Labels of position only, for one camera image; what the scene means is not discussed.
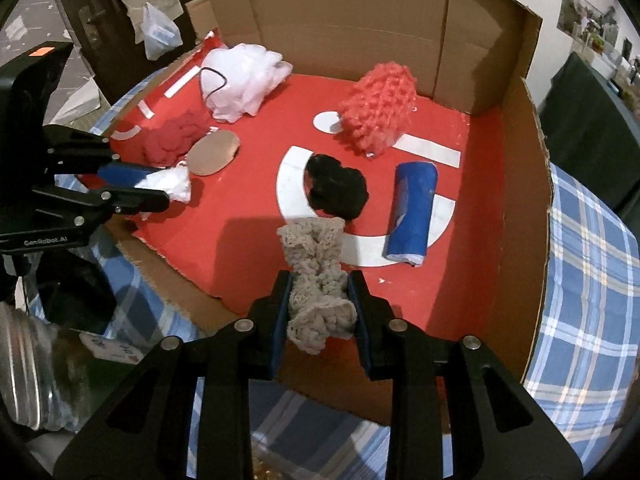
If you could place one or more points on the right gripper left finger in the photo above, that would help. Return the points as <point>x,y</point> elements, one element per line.
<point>142,429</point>

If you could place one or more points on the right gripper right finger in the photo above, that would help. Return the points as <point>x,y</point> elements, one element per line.
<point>498,431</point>

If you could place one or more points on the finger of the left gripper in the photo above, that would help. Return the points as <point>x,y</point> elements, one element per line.
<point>101,203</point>
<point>90,158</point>

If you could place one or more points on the red plush towel toy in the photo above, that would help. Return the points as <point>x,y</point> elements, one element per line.
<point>165,145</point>

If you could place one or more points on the white cloth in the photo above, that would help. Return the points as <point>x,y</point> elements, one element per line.
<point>175,182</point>

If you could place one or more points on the round brown powder puff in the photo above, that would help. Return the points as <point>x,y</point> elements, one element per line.
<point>212,152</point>

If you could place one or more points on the cream crochet scrunchie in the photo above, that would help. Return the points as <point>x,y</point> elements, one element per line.
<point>318,305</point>

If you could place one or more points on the white mesh bath pouf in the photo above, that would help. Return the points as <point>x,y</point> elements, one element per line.
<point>234,81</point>

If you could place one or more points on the blue cloth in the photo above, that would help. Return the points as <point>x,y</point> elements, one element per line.
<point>414,192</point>

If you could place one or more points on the black fluffy scrunchie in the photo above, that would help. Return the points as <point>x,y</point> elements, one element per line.
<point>335,190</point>

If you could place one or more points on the red knitted pom ball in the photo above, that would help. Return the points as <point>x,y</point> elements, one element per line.
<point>378,109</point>

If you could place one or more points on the blue plaid tablecloth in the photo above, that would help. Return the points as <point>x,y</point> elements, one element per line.
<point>585,309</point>

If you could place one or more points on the dark brown door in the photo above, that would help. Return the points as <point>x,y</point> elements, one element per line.
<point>106,41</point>

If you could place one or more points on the white plastic bag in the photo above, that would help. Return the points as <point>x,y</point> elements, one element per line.
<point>160,34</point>

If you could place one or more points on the cardboard box red lining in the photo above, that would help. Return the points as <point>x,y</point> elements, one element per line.
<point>466,55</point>

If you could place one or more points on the dark covered side table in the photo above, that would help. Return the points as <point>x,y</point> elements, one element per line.
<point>591,135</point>

